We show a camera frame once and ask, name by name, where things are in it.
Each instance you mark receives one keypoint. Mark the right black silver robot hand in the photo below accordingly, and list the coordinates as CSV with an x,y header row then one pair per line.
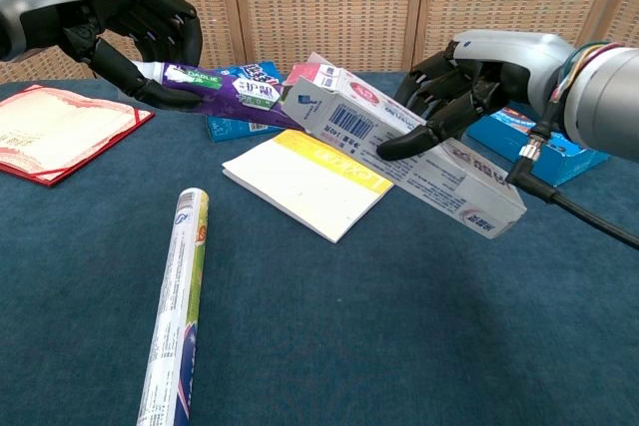
x,y
514,67

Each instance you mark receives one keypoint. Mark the white pink toothpaste box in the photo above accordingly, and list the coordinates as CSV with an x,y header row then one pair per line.
x,y
359,122

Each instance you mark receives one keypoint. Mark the purple toothpaste tube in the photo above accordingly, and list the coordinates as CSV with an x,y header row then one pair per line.
x,y
234,97

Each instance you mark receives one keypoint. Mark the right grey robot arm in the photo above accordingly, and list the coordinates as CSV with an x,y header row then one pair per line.
x,y
609,97

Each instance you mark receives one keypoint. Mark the blue chocolate chip cookie box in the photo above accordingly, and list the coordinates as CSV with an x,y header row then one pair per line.
x,y
574,164

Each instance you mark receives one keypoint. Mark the blue brown cookie box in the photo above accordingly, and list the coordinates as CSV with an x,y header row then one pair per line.
x,y
234,129

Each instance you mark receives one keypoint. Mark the red certificate folder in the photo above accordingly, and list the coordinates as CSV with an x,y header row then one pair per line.
x,y
60,131

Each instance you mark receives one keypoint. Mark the wooden rattan folding screen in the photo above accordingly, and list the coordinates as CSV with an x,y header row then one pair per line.
x,y
324,2

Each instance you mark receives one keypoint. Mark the blue felt table cover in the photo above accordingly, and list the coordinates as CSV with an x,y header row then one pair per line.
x,y
374,336

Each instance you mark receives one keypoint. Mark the white cling film roll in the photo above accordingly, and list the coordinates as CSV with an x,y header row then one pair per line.
x,y
177,306

